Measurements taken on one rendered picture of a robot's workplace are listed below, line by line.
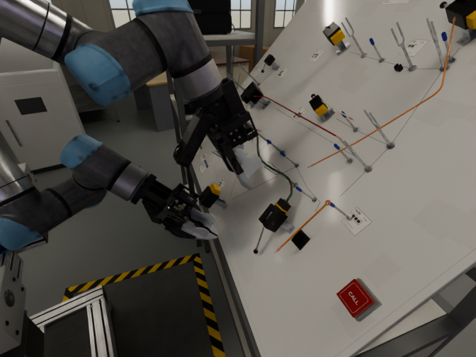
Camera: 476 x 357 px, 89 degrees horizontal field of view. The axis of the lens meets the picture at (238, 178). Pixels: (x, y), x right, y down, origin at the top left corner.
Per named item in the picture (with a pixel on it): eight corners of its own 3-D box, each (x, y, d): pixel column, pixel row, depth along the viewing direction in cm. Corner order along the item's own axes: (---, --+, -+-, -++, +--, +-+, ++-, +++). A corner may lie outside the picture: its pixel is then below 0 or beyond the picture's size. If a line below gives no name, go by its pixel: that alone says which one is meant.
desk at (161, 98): (156, 132, 381) (146, 84, 340) (135, 109, 474) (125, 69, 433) (196, 124, 412) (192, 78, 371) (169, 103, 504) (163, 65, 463)
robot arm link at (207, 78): (176, 81, 37) (168, 75, 43) (192, 108, 40) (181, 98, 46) (218, 57, 38) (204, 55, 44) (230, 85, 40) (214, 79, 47)
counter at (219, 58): (202, 80, 683) (200, 48, 638) (249, 101, 519) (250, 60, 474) (176, 83, 649) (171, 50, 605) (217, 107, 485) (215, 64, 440)
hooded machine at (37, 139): (93, 163, 304) (35, 12, 216) (26, 179, 274) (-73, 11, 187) (88, 139, 360) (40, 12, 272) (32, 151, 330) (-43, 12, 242)
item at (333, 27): (339, 35, 89) (327, 15, 84) (352, 47, 81) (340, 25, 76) (329, 44, 91) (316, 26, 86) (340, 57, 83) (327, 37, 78)
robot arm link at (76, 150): (81, 147, 54) (86, 123, 48) (126, 175, 57) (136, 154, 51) (54, 171, 49) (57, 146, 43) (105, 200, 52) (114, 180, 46)
